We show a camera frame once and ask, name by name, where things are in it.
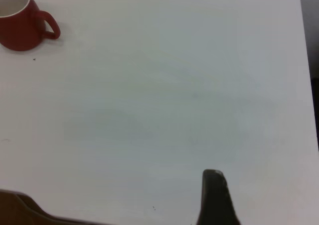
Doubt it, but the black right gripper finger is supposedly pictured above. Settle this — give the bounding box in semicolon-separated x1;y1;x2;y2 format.
196;169;243;225

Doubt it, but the red ceramic mug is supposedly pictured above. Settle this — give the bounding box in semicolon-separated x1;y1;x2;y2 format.
0;0;61;52

